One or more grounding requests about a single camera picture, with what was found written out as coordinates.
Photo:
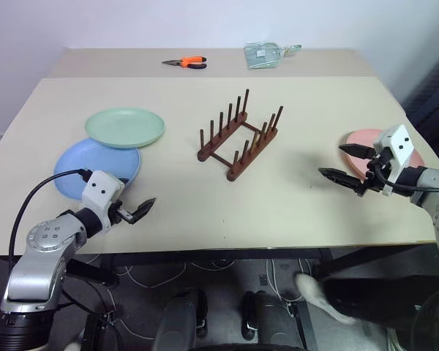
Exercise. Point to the blue plate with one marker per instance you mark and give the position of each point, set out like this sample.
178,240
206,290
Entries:
77,161

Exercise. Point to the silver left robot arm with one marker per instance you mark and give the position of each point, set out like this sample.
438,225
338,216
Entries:
40,256

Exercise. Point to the green plate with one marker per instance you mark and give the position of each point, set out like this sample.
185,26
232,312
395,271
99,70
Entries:
124,126

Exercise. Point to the dark rounded robot foot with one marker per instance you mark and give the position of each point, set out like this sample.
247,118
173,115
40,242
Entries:
270,321
179,321

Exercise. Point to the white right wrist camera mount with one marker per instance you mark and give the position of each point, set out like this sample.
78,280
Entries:
398,146

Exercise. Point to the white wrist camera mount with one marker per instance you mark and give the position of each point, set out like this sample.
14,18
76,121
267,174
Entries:
98,190
398,146

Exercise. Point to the red plate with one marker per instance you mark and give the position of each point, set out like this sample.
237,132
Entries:
358,137

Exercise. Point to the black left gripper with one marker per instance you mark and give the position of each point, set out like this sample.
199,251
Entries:
120,214

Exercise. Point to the black table frame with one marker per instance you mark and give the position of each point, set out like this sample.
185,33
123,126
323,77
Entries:
219,254

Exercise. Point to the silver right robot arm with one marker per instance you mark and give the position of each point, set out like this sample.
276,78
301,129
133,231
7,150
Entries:
433,194

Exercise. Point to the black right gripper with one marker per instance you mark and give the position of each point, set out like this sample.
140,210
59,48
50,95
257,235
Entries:
378,179

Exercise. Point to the clear plastic bag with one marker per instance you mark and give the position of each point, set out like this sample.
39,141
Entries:
261,55

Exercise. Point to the white cloth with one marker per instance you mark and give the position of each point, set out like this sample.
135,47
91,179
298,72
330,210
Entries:
318,292

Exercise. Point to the wooden dish rack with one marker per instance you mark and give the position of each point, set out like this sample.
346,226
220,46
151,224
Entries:
238,146

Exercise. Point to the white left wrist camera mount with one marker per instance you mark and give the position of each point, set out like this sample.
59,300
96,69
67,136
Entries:
98,190

